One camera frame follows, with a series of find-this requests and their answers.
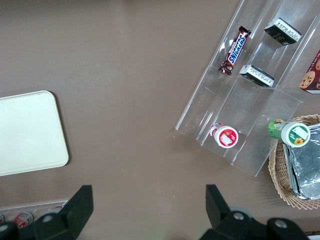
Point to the clear acrylic bottle rack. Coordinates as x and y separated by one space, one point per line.
37 205

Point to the light tan wicker basket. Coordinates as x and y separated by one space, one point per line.
277 175

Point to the silver foil package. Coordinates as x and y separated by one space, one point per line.
307 170

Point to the Snickers chocolate bar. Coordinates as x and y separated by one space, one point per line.
236 48

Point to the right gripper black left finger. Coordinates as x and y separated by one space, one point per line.
62 225

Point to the brown table covering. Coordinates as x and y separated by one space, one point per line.
125 75

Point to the red capped yogurt bottle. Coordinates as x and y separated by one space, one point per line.
226 136

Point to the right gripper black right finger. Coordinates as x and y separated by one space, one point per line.
232 227

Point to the clear acrylic stepped display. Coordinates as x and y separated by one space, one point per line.
250 100

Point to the red cola bottle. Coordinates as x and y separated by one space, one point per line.
23 217

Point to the red chocolate chip cookie box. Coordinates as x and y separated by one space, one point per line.
312 77

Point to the small black white snack box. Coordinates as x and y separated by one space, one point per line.
257 75
282 32

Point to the green capped yogurt bottle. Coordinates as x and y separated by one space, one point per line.
296 133

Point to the cream rectangular serving tray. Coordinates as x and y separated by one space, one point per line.
30 132

